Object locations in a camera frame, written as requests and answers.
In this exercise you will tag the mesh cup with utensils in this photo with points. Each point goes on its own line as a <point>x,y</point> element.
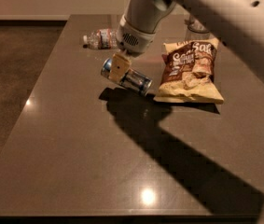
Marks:
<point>195,26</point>

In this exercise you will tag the clear plastic water bottle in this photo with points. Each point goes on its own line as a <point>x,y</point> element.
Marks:
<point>101,39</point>

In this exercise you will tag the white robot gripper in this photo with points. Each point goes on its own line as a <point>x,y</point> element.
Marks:
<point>133,40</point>

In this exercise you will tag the brown yellow chip bag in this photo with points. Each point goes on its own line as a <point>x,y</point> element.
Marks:
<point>188,75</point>

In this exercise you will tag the red bull can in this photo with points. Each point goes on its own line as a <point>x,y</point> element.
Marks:
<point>131,80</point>

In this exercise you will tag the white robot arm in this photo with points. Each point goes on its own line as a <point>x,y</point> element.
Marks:
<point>237,23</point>

